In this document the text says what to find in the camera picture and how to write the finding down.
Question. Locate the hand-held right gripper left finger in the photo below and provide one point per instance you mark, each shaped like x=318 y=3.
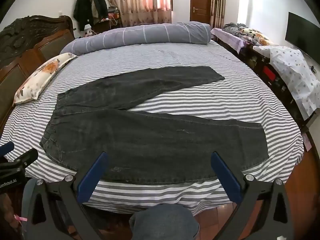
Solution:
x=92 y=177

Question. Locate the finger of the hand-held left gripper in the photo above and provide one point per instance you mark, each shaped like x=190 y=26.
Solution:
x=26 y=157
x=7 y=147

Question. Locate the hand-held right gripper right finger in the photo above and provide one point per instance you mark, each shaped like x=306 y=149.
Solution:
x=225 y=177

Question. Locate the dark grey denim pants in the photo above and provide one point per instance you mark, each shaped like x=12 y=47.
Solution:
x=150 y=140

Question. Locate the grey white striped bed sheet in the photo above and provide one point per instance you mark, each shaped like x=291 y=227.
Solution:
x=225 y=100

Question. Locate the floral pillow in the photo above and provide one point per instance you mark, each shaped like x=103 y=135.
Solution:
x=42 y=75

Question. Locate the carved wooden headboard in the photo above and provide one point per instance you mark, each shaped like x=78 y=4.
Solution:
x=20 y=42

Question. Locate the dark wooden bench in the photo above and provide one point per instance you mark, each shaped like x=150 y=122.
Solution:
x=267 y=72

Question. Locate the white dotted cloth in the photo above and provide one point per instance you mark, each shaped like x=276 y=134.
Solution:
x=292 y=72

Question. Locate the small white house ornament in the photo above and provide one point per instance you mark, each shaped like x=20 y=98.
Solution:
x=87 y=29

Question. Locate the purple cloth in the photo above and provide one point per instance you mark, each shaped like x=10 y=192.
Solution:
x=223 y=35

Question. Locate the striped cloth pile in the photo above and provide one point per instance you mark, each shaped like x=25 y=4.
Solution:
x=233 y=28

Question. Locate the dark wooden nightstand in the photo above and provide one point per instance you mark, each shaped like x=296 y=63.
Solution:
x=107 y=25

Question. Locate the grey pillow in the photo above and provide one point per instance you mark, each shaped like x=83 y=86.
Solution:
x=150 y=33

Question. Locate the black hanging jacket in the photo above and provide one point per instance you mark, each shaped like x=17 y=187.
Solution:
x=82 y=10

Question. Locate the black flat television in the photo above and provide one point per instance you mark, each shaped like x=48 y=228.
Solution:
x=303 y=35

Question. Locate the dark green hanging jacket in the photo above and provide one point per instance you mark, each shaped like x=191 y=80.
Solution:
x=100 y=3

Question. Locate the brown patterned curtain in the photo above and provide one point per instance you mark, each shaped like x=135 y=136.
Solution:
x=218 y=2

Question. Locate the brown wooden door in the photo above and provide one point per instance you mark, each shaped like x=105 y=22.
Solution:
x=201 y=0

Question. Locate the pink patterned curtain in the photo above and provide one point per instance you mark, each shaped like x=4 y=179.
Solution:
x=137 y=2

